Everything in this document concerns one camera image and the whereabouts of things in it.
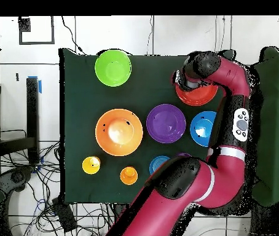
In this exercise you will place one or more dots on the purple bowl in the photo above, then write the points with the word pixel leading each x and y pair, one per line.
pixel 166 123

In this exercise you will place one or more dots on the black metal stand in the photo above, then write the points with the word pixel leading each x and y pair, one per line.
pixel 32 110

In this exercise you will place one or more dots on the large orange bowl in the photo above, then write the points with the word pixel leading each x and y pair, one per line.
pixel 119 142

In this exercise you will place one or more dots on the small blue bowl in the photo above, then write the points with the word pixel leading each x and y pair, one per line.
pixel 156 163

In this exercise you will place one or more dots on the blue tape strip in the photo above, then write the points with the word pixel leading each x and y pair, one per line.
pixel 40 87

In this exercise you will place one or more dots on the red bowl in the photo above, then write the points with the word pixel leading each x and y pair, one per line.
pixel 196 97

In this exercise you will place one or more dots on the large blue bowl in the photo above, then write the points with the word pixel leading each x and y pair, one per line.
pixel 202 129

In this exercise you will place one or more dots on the orange cup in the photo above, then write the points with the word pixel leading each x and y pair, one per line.
pixel 129 175

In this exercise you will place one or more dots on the black square frame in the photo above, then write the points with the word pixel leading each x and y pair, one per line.
pixel 24 24

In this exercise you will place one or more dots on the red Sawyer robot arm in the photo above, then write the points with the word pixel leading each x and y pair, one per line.
pixel 203 182

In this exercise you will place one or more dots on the green bowl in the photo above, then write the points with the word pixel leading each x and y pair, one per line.
pixel 113 68

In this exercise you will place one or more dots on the dark green table cloth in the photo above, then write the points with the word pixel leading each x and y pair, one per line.
pixel 85 98

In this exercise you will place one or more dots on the black power strip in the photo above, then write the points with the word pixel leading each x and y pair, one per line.
pixel 64 215

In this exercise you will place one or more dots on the yellow cup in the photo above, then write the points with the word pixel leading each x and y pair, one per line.
pixel 91 164

